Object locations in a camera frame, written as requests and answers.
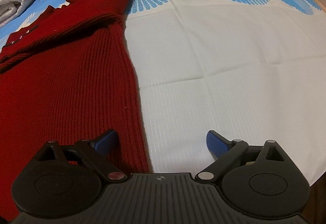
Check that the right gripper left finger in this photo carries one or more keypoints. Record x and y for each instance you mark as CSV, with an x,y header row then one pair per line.
x,y
63,180

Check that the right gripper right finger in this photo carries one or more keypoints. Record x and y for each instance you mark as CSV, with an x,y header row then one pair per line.
x,y
260,181

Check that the dark red knit sweater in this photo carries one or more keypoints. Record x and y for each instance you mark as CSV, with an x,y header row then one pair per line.
x,y
66,77

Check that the blue white patterned bedsheet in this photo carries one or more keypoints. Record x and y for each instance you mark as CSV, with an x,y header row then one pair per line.
x,y
247,69

